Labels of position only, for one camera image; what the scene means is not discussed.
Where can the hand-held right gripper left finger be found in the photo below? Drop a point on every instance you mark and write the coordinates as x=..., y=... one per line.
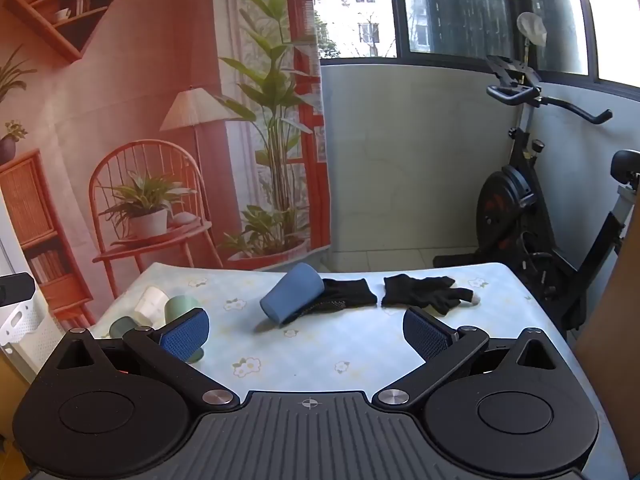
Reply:
x=184, y=336

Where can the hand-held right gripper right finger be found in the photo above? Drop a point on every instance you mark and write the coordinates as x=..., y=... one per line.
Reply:
x=425, y=336

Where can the blue cup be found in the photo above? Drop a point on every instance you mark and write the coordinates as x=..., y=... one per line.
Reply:
x=290, y=294

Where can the light green cup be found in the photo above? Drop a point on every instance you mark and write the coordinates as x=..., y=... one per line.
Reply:
x=179, y=306

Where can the white cup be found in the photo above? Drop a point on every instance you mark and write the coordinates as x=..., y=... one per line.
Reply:
x=150, y=302

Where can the dark green cup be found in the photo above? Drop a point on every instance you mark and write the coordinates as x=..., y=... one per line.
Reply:
x=119, y=327

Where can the black glove with grey fingertip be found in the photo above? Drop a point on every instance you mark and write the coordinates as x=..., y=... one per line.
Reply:
x=420, y=291

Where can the plain black glove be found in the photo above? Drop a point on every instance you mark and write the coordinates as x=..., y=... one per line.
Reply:
x=350, y=292

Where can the floral tablecloth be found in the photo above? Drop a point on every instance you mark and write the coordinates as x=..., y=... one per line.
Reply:
x=305, y=360

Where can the black exercise bike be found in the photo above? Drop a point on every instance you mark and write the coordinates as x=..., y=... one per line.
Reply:
x=505, y=210

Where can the white plastic basket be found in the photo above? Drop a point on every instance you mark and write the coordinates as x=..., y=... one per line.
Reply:
x=22, y=322

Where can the black device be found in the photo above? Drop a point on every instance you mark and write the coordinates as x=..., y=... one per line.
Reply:
x=15, y=287

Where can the brown board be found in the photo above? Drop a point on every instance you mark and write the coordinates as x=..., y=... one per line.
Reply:
x=612, y=340

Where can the printed room backdrop cloth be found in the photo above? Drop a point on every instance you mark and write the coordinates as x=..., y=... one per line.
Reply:
x=150, y=110

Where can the white cloth cap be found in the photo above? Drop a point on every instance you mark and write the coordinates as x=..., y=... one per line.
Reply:
x=532, y=27

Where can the black framed window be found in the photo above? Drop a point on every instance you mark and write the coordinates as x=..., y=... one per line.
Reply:
x=480, y=10

